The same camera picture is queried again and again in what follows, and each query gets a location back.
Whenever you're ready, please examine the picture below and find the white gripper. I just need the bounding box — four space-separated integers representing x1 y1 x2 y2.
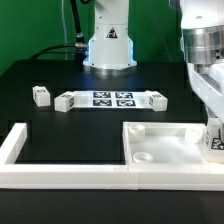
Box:
187 63 224 123

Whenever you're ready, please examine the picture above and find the white square table top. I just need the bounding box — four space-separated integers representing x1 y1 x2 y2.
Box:
123 122 213 166

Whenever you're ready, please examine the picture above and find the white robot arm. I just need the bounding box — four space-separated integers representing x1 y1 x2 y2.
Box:
83 0 224 123

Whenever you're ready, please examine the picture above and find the white marker tag sheet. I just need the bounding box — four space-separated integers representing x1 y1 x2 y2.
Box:
74 91 152 109

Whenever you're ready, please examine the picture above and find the white U-shaped fence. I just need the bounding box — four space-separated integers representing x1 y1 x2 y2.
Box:
0 123 224 191

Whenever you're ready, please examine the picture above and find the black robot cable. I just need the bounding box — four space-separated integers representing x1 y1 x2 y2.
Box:
29 0 89 60

